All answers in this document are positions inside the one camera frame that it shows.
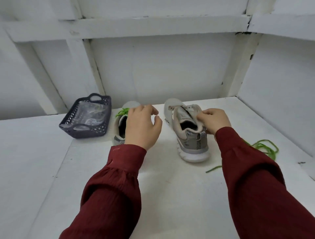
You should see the person's left hand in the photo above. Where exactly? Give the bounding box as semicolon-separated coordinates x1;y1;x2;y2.
124;104;163;151

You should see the clear plastic bag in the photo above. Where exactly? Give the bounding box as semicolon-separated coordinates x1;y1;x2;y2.
73;102;109;128

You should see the person's left forearm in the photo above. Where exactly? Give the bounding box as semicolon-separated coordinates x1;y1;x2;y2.
59;144;148;239

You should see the grey mesh shoe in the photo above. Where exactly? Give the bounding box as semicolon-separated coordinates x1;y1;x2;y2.
112;100;143;146
164;98;211;163

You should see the green shoelace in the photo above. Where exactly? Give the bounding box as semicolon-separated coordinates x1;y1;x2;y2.
116;108;130;119
206;139;280;173

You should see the dark plastic lattice basket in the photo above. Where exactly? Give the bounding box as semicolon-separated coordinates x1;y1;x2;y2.
59;93;112;139

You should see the person's right hand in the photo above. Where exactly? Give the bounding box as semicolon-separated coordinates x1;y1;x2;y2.
196;108;232;136

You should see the person's right forearm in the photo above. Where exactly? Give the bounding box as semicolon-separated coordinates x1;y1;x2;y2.
215;126;315;239

